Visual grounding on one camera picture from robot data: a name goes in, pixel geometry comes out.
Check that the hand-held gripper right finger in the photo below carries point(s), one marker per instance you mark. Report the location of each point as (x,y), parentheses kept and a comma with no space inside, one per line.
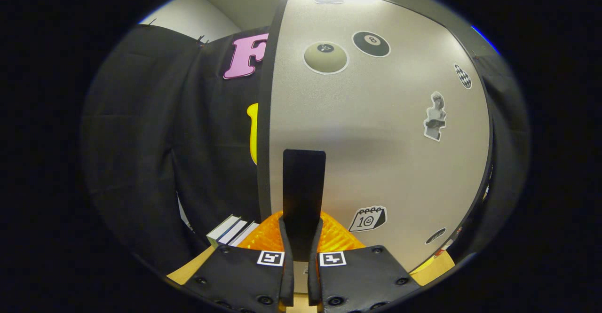
(362,275)

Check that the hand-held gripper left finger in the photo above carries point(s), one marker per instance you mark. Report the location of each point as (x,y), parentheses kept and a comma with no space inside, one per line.
(235,275)

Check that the beige shoe cabinet door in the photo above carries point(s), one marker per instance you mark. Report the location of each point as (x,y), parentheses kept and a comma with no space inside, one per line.
(376,139)

